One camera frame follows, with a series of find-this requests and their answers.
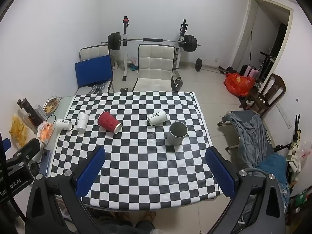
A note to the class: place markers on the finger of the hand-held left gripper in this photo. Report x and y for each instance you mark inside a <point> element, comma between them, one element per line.
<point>26,151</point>

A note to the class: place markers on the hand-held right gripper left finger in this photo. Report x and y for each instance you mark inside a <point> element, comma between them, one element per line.
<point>91,170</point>

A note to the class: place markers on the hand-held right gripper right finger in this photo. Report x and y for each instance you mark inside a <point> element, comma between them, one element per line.
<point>220,173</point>

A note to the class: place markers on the white printed paper cup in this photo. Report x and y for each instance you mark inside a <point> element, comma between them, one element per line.
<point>63,124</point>
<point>157,117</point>

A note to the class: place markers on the red ribbed paper cup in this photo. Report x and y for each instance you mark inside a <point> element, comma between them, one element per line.
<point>107,121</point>

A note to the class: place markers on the plain white paper cup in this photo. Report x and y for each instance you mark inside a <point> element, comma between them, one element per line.
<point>82,123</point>

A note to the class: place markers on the yellow snack bag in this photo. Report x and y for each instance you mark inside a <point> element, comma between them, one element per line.
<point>19,130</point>

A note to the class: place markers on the orange snack packet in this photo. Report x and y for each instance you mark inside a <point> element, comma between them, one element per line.
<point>45,131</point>

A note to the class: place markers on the brown bottle box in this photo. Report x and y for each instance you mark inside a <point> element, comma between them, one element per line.
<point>30,113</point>

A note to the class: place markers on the folding bed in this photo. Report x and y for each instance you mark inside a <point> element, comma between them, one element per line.
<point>234,131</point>

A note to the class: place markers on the grey clothing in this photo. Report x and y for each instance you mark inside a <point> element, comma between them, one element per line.
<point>253,139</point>

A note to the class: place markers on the plate of snacks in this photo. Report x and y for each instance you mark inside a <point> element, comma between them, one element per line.
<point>51,104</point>

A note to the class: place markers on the teal blanket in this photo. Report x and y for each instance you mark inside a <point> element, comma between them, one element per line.
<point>275,165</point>

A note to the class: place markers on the black white checkered tablecloth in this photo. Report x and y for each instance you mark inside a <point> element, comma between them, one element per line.
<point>146,163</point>

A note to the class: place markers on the grey metal mug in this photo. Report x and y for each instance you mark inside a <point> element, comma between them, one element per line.
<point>176,136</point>

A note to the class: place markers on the white plastic bag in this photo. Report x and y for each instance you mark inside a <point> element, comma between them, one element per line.
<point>296,156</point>

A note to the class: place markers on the person's legs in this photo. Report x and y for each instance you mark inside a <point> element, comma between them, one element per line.
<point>145,226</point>

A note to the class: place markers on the metal tool on chair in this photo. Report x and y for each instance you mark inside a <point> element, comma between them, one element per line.
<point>98,87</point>

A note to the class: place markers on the grey dumbbell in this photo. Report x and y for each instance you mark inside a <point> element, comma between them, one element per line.
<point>124,90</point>
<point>178,84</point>

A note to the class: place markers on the black tripod stand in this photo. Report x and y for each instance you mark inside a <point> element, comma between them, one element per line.
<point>297,126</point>

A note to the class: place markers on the red plastic bag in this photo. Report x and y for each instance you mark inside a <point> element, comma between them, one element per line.
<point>238,84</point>

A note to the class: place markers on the blue board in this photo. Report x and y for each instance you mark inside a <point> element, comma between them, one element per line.
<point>93,72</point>

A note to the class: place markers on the dark wooden chair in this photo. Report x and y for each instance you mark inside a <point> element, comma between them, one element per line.
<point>275,85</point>

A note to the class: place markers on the pink suitcase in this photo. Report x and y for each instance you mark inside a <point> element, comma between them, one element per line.
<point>252,72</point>

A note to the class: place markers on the short barbell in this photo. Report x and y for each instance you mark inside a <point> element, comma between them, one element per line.
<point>198,64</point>

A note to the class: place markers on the white barbell rack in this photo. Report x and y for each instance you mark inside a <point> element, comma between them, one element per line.
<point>125,61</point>

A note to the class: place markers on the white padded chair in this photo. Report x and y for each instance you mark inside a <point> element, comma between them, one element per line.
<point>93,51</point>
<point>153,68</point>

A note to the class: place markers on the black scooter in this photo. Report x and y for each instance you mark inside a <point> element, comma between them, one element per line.
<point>265,61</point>

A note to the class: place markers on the long barbell with black plates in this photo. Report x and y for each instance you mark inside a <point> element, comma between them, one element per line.
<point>114,41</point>

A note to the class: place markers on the white wall power strip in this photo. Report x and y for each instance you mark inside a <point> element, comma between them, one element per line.
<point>284,115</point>

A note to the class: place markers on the door frame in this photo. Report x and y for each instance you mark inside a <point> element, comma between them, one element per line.
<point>288,41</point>

